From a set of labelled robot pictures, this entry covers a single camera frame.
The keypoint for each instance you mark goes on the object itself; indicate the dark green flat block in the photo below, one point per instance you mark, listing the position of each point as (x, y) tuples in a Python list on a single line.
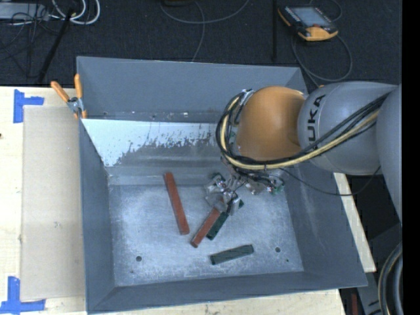
[(218, 225), (232, 254)]

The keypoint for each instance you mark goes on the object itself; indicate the grey metal bin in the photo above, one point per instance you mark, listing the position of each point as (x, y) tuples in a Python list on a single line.
[(203, 143)]

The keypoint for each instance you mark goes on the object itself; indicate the pale flat board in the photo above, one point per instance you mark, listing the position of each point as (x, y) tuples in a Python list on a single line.
[(49, 202)]

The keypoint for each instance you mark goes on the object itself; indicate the red-brown flat block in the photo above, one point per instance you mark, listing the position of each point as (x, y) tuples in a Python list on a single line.
[(176, 205), (206, 227)]

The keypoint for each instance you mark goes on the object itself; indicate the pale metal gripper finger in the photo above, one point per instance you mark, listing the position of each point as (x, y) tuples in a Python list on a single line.
[(214, 193), (231, 203)]

